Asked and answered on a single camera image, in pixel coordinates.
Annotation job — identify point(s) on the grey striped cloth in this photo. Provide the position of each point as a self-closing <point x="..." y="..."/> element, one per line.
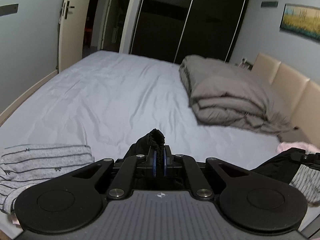
<point x="307" y="182"/>

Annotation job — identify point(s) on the black sliding door wardrobe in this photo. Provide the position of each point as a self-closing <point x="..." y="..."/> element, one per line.
<point x="180" y="20"/>

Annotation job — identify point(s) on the black garment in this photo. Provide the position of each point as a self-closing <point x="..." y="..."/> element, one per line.
<point x="155" y="137"/>

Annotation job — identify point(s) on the bed with white sheet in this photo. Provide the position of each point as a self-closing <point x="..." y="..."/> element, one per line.
<point x="112" y="97"/>

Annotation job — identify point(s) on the white room door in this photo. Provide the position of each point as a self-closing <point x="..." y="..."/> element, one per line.
<point x="72" y="35"/>

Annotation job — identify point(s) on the grey striped garment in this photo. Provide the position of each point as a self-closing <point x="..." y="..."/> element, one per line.
<point x="45" y="165"/>

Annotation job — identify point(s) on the landscape wall painting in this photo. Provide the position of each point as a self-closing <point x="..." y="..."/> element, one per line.
<point x="301" y="20"/>

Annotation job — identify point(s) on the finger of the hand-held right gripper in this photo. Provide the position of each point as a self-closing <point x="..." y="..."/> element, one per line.
<point x="297" y="156"/>

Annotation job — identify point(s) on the small bedside items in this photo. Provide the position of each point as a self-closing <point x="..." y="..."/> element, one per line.
<point x="245" y="63"/>

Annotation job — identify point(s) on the grey wall plaque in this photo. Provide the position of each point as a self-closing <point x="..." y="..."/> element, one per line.
<point x="269" y="4"/>
<point x="8" y="10"/>

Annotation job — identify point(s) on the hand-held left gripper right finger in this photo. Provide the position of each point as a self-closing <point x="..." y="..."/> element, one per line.
<point x="165" y="163"/>

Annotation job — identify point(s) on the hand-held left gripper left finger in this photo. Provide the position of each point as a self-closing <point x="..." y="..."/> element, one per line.
<point x="155" y="163"/>

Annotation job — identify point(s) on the pink cloth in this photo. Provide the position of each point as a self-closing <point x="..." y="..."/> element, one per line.
<point x="295" y="145"/>

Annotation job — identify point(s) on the folded grey duvet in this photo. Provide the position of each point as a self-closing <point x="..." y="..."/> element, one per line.
<point x="225" y="92"/>

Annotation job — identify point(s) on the beige padded headboard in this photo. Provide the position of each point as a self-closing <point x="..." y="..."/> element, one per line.
<point x="287" y="80"/>

